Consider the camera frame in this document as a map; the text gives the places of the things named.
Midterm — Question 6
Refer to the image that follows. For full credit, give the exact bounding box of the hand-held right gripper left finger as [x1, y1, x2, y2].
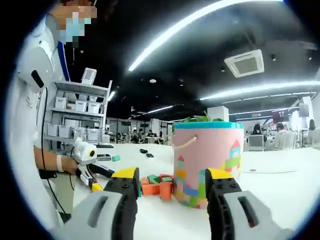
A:
[53, 166, 141, 240]

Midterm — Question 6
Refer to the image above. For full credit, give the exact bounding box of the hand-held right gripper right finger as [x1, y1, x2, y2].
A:
[204, 167, 295, 240]

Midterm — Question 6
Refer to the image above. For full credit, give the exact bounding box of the pile of colourful toy blocks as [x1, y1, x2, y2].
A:
[139, 173, 176, 201]

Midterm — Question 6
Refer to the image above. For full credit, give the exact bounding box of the pink toy storage bucket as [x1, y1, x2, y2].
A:
[171, 121, 245, 210]

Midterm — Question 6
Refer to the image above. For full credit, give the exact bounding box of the group of white storage boxes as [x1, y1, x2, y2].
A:
[47, 93, 103, 142]

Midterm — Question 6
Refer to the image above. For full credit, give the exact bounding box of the group of white office chairs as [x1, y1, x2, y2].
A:
[246, 129, 320, 152]

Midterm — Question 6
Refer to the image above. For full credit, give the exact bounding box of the person's left hand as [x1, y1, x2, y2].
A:
[62, 156, 80, 175]

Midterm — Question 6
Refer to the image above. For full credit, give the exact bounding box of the white wristband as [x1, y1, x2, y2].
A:
[56, 154, 65, 173]

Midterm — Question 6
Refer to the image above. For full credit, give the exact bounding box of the black chair armrest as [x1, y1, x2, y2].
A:
[38, 168, 58, 180]

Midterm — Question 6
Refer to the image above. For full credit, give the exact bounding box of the white table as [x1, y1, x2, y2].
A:
[72, 142, 320, 233]

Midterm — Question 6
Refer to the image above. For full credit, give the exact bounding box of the grey metal shelving rack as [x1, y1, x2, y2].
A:
[43, 79, 113, 151]

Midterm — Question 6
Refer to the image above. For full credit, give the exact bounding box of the ribbed white crate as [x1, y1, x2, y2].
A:
[81, 67, 98, 86]

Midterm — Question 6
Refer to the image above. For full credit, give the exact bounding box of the potted green plant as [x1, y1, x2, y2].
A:
[183, 115, 226, 124]

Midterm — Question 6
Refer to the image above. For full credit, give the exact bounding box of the white chest-worn device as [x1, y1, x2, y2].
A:
[16, 37, 55, 94]

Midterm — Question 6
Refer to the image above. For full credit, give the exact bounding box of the long ceiling light strip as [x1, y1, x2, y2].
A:
[128, 0, 285, 73]
[199, 80, 320, 101]

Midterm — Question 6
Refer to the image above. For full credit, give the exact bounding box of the dark hanging monitor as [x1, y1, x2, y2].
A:
[299, 103, 310, 117]

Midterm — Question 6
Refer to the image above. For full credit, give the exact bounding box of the ceiling air conditioner unit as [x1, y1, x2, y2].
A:
[224, 49, 265, 78]

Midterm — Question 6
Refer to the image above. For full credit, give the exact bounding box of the black device cable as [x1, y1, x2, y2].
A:
[39, 87, 67, 216]

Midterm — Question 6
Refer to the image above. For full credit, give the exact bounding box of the red wall screen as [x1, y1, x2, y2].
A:
[271, 109, 289, 123]

